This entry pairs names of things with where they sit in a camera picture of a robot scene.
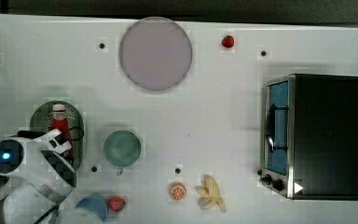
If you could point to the black toaster oven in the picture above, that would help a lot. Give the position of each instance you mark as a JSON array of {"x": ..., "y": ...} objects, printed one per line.
[{"x": 310, "y": 137}]

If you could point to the strawberry toy near plate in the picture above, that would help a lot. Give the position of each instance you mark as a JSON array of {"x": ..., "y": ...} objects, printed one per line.
[{"x": 228, "y": 41}]

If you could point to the strawberry toy near cup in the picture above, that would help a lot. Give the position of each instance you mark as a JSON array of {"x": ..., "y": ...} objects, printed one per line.
[{"x": 116, "y": 203}]

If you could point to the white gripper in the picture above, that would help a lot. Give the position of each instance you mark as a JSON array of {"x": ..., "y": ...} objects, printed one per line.
[{"x": 55, "y": 140}]

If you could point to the blue cup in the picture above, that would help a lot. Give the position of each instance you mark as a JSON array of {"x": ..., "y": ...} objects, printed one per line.
[{"x": 96, "y": 204}]

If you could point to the lilac round plate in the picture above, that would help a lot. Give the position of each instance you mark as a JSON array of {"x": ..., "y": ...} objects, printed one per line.
[{"x": 155, "y": 53}]

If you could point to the red ketchup bottle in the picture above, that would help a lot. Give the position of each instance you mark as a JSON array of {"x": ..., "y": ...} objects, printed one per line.
[{"x": 60, "y": 120}]

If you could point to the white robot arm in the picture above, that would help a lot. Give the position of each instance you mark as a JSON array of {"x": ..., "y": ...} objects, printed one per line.
[{"x": 47, "y": 178}]

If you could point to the peeled banana toy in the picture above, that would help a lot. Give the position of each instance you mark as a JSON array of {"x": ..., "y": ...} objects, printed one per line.
[{"x": 210, "y": 194}]

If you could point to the green mug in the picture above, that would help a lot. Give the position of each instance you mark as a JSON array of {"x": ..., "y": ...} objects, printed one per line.
[{"x": 122, "y": 149}]

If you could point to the orange slice toy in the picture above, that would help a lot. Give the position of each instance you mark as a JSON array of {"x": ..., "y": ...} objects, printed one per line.
[{"x": 177, "y": 191}]

